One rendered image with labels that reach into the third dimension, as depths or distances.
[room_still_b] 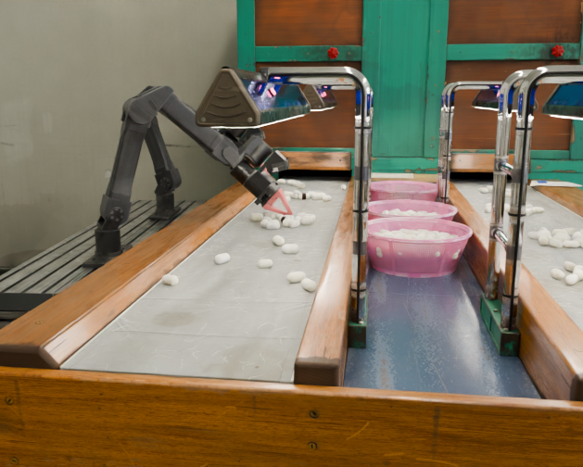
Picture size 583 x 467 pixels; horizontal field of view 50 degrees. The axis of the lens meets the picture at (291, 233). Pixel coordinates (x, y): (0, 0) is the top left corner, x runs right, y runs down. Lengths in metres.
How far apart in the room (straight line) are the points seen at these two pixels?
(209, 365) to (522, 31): 2.02
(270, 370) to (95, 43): 2.91
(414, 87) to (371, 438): 1.90
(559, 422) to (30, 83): 3.28
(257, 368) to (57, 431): 0.26
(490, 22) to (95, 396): 2.09
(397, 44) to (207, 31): 1.23
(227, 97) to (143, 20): 2.73
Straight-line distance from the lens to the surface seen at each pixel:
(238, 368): 0.81
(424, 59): 2.52
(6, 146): 3.77
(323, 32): 2.53
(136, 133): 1.60
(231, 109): 0.77
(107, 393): 0.82
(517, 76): 1.14
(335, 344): 0.81
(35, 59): 3.67
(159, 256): 1.27
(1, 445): 0.92
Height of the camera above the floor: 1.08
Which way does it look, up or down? 13 degrees down
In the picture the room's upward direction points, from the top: straight up
